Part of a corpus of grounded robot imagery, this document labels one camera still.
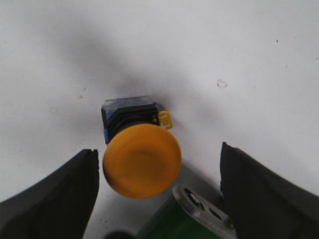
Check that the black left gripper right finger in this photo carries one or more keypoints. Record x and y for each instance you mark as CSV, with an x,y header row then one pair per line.
x,y
262,204

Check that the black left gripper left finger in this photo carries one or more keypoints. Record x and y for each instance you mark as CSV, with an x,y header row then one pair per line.
x,y
57,207

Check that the green conveyor belt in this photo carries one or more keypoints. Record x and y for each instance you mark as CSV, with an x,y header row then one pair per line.
x,y
170,221

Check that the aluminium conveyor side rail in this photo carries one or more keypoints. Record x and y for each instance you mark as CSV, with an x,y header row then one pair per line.
x,y
204,212

